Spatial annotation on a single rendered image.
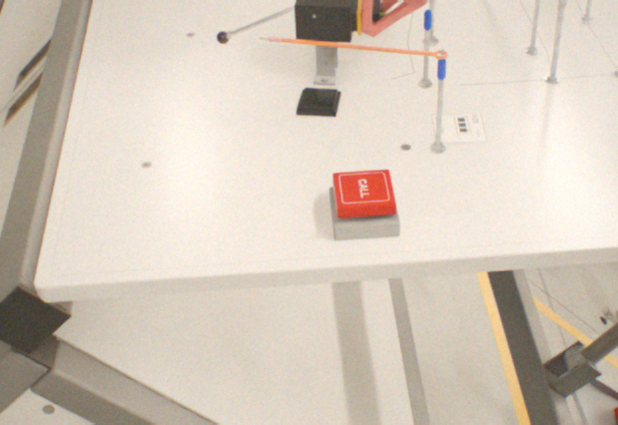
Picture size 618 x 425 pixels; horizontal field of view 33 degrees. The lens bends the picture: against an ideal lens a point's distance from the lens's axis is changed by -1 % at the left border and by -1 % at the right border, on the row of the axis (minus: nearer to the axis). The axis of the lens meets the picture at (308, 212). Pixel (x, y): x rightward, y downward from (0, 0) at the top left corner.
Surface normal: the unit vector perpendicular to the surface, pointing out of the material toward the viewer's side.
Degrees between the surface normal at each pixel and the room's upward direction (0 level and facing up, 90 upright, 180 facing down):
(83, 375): 0
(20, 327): 90
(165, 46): 46
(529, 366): 90
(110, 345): 0
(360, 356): 0
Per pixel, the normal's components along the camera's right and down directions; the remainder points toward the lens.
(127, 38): -0.04, -0.77
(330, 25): -0.15, 0.63
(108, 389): 0.69, -0.58
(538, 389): -0.72, -0.51
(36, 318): 0.06, 0.63
